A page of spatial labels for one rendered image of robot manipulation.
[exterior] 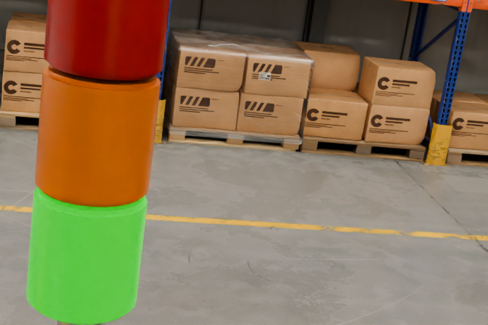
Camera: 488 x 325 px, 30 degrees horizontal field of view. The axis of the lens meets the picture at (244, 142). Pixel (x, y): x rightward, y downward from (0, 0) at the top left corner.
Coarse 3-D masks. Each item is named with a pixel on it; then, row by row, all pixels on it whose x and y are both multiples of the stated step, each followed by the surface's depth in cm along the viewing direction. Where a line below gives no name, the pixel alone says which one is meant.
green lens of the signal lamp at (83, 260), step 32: (32, 224) 40; (64, 224) 38; (96, 224) 38; (128, 224) 39; (32, 256) 40; (64, 256) 39; (96, 256) 39; (128, 256) 40; (32, 288) 40; (64, 288) 39; (96, 288) 39; (128, 288) 40; (64, 320) 39; (96, 320) 40
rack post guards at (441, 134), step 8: (160, 104) 796; (160, 112) 799; (160, 120) 800; (160, 128) 803; (440, 128) 848; (448, 128) 849; (160, 136) 806; (432, 136) 854; (440, 136) 850; (448, 136) 851; (432, 144) 853; (440, 144) 852; (448, 144) 856; (432, 152) 855; (440, 152) 855; (432, 160) 856; (440, 160) 857
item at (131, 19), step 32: (64, 0) 36; (96, 0) 35; (128, 0) 36; (160, 0) 37; (64, 32) 36; (96, 32) 36; (128, 32) 36; (160, 32) 37; (64, 64) 37; (96, 64) 36; (128, 64) 37; (160, 64) 38
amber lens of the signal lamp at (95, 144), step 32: (64, 96) 37; (96, 96) 37; (128, 96) 37; (64, 128) 37; (96, 128) 37; (128, 128) 37; (64, 160) 38; (96, 160) 37; (128, 160) 38; (64, 192) 38; (96, 192) 38; (128, 192) 38
